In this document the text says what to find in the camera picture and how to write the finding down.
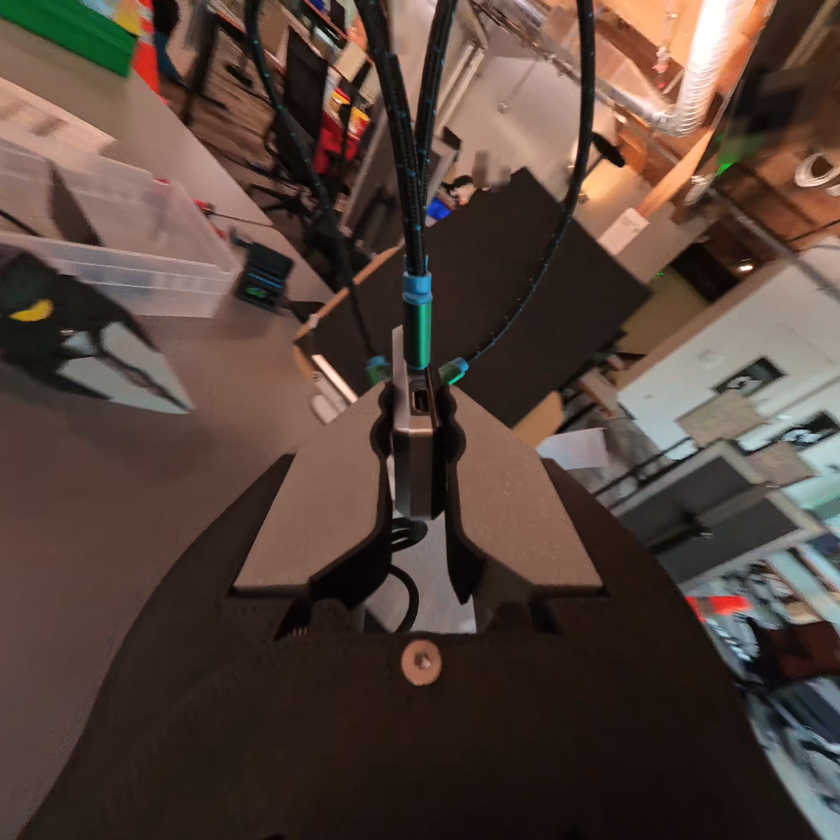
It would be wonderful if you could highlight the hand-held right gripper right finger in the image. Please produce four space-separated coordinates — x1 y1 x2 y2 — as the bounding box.
445 386 605 606

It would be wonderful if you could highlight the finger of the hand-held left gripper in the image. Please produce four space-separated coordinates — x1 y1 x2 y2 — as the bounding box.
98 322 195 412
55 357 193 416

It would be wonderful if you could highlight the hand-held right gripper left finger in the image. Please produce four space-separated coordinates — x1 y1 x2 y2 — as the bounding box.
231 382 396 608

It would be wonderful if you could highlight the silver hdmi hub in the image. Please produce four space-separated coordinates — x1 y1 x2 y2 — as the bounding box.
391 324 451 521

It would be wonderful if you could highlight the black braided hdmi cable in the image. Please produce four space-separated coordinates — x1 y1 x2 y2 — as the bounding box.
245 0 395 389
354 0 436 370
415 0 462 274
438 0 599 387

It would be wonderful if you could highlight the white paper sheet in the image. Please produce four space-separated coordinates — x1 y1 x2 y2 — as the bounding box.
536 427 610 471

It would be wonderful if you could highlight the clear plastic storage box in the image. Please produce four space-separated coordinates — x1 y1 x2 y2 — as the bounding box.
0 138 245 321

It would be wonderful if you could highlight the small black case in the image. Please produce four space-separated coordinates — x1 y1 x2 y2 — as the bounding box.
234 241 295 307

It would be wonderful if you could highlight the grey metal cabinet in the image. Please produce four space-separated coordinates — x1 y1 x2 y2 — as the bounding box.
609 437 830 585

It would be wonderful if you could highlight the black panel with wooden edge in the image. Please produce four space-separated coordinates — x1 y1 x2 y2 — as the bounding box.
292 167 652 429

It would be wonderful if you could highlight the green board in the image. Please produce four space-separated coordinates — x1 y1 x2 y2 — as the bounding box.
0 0 140 79

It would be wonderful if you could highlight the white paper note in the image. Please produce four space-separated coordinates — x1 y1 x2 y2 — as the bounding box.
598 206 651 257

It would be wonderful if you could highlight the black office chair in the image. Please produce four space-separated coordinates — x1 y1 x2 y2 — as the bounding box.
265 26 369 224

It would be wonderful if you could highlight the thin black hub cable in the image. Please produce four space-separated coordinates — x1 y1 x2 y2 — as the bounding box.
386 517 425 635

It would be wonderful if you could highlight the silver flexible duct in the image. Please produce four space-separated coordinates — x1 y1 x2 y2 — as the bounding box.
672 0 779 136

